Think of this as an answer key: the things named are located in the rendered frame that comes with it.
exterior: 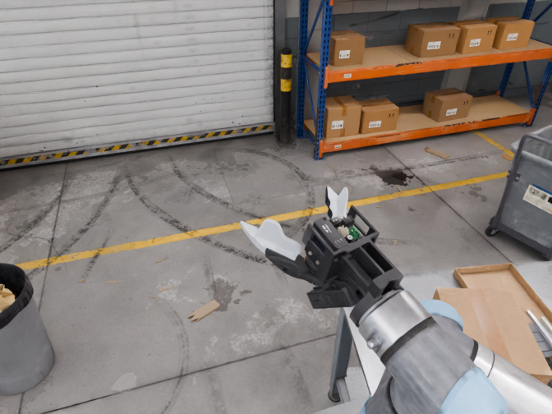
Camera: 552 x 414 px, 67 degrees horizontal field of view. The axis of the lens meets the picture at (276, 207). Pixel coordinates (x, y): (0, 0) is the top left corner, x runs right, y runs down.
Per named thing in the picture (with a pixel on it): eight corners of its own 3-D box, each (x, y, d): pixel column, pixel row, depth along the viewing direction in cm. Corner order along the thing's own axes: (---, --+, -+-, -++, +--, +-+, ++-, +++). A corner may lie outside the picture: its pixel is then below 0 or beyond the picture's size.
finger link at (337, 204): (353, 167, 60) (358, 215, 53) (344, 195, 64) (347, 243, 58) (332, 164, 59) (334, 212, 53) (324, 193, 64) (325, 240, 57)
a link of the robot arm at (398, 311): (417, 337, 50) (367, 370, 47) (391, 307, 53) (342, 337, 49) (442, 306, 45) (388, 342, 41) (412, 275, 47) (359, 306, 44)
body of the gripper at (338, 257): (351, 200, 53) (418, 270, 46) (336, 241, 59) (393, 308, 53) (301, 220, 49) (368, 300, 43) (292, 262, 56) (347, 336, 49)
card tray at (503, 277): (553, 324, 159) (557, 317, 157) (489, 331, 157) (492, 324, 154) (508, 269, 183) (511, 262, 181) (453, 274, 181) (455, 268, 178)
